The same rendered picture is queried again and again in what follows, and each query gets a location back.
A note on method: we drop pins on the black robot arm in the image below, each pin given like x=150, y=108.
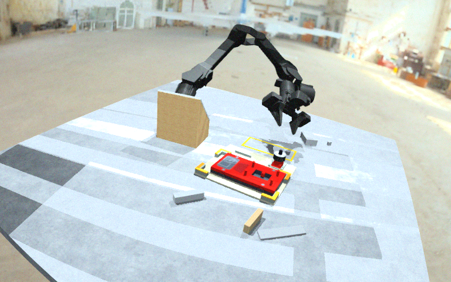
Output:
x=200, y=75

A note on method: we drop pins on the grey flat bar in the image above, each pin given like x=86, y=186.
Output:
x=281, y=232

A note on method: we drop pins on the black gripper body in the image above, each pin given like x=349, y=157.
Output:
x=289, y=108

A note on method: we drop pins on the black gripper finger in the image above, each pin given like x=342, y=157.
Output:
x=294, y=124
x=276, y=110

